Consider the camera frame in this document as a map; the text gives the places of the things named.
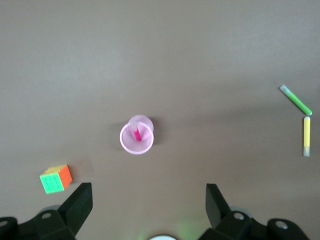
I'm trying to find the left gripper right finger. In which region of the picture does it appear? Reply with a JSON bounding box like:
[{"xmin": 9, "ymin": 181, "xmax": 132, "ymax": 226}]
[{"xmin": 199, "ymin": 183, "xmax": 270, "ymax": 240}]

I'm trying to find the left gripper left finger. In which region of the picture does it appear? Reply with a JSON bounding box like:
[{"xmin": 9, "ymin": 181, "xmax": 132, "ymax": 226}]
[{"xmin": 33, "ymin": 182, "xmax": 94, "ymax": 240}]

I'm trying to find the pink marker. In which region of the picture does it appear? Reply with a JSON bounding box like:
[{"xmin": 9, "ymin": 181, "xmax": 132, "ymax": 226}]
[{"xmin": 128, "ymin": 121, "xmax": 143, "ymax": 142}]

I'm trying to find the multicoloured puzzle cube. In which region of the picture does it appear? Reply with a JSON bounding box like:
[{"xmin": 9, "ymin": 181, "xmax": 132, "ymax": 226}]
[{"xmin": 39, "ymin": 163, "xmax": 73, "ymax": 195}]

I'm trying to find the pink plastic cup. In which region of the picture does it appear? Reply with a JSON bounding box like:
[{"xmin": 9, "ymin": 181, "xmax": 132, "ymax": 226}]
[{"xmin": 119, "ymin": 114, "xmax": 155, "ymax": 156}]

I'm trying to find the yellow marker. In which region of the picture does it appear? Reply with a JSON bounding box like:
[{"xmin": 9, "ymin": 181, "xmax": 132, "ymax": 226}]
[{"xmin": 302, "ymin": 116, "xmax": 312, "ymax": 158}]

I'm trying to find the green marker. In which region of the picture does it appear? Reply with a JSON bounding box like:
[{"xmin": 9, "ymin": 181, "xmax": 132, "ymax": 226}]
[{"xmin": 279, "ymin": 84, "xmax": 313, "ymax": 116}]

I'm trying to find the brown table cover mat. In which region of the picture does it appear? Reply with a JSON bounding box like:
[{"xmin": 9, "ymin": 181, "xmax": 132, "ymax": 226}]
[{"xmin": 0, "ymin": 0, "xmax": 320, "ymax": 240}]

